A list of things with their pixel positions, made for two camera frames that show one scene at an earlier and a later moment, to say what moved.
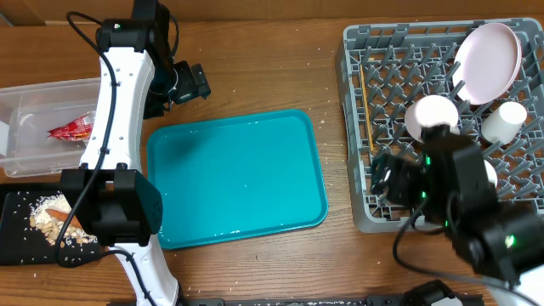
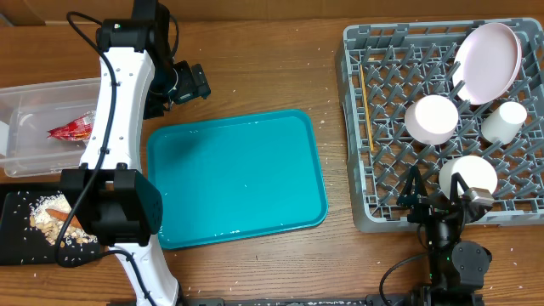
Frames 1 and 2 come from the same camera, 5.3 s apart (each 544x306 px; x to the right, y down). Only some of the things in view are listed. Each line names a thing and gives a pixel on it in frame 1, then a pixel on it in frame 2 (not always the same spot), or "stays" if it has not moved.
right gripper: [410, 172] -> [427, 207]
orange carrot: [62, 216] stays
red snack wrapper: [77, 130] stays
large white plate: [486, 63] stays
